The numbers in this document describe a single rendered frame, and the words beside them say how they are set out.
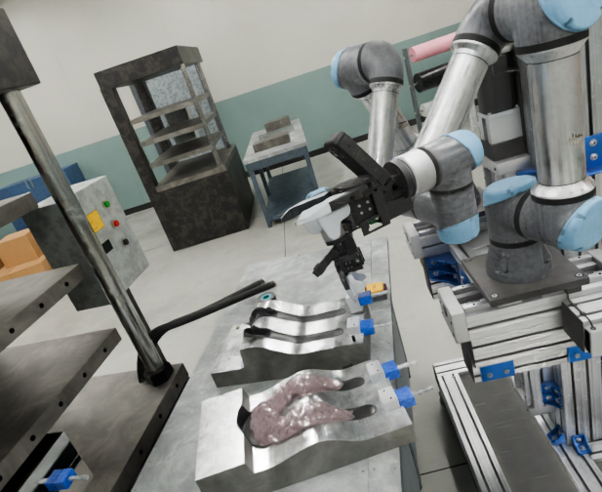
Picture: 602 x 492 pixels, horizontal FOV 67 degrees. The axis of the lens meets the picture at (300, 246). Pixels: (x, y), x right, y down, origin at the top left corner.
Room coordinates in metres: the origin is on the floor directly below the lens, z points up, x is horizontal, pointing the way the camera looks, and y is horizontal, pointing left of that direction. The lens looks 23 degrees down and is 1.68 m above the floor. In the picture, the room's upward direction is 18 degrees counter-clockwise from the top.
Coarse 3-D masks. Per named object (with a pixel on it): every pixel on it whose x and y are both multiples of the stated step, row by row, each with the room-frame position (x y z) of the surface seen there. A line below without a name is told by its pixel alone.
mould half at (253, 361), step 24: (288, 312) 1.34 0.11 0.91; (312, 312) 1.33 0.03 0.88; (240, 336) 1.37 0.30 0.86; (336, 336) 1.14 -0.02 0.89; (360, 336) 1.10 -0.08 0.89; (240, 360) 1.23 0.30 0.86; (264, 360) 1.16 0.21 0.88; (288, 360) 1.14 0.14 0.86; (312, 360) 1.12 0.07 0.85; (336, 360) 1.10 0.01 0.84; (360, 360) 1.08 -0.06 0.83; (216, 384) 1.21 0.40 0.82; (240, 384) 1.19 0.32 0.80
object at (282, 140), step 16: (272, 128) 6.23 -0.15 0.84; (288, 128) 5.63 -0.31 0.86; (256, 144) 5.06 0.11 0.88; (272, 144) 5.04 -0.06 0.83; (288, 144) 4.90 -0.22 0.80; (304, 144) 4.76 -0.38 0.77; (256, 160) 4.80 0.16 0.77; (272, 160) 4.80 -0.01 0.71; (288, 176) 6.40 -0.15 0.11; (304, 176) 6.10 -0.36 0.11; (256, 192) 4.83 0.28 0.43; (272, 192) 5.81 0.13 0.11; (288, 192) 5.57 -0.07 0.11; (304, 192) 5.34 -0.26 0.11; (272, 208) 5.14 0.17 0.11; (288, 208) 4.95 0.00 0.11
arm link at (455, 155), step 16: (432, 144) 0.74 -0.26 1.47; (448, 144) 0.73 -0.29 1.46; (464, 144) 0.73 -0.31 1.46; (480, 144) 0.73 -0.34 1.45; (432, 160) 0.71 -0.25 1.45; (448, 160) 0.71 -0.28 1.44; (464, 160) 0.72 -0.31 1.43; (480, 160) 0.74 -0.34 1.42; (448, 176) 0.71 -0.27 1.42; (464, 176) 0.72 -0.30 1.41
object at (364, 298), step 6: (354, 294) 1.24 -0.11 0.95; (360, 294) 1.25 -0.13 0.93; (366, 294) 1.24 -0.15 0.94; (372, 294) 1.24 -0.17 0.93; (378, 294) 1.23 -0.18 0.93; (348, 300) 1.23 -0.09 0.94; (360, 300) 1.23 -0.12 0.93; (366, 300) 1.22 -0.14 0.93; (372, 300) 1.22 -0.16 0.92; (348, 306) 1.23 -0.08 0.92; (354, 306) 1.23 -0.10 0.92; (360, 306) 1.22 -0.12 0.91
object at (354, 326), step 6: (348, 318) 1.17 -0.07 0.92; (354, 318) 1.16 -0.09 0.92; (372, 318) 1.15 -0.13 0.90; (348, 324) 1.14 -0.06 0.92; (354, 324) 1.13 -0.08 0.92; (360, 324) 1.14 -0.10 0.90; (366, 324) 1.13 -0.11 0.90; (372, 324) 1.12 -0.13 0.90; (378, 324) 1.12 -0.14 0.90; (384, 324) 1.12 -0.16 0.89; (390, 324) 1.11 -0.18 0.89; (348, 330) 1.13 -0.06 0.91; (354, 330) 1.12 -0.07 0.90; (360, 330) 1.12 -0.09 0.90; (366, 330) 1.12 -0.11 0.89; (372, 330) 1.11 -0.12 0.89
